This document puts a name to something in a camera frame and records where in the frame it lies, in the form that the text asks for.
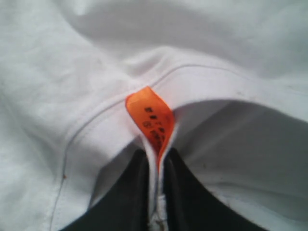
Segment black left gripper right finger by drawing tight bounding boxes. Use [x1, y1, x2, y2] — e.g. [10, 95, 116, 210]
[164, 148, 257, 231]

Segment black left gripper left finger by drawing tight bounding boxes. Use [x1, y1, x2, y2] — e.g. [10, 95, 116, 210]
[63, 149, 149, 231]

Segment white shirt with red trim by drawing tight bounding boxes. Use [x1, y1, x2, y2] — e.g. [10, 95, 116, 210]
[0, 0, 308, 231]

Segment orange shirt neck tag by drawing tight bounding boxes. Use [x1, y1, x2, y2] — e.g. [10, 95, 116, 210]
[126, 87, 175, 168]

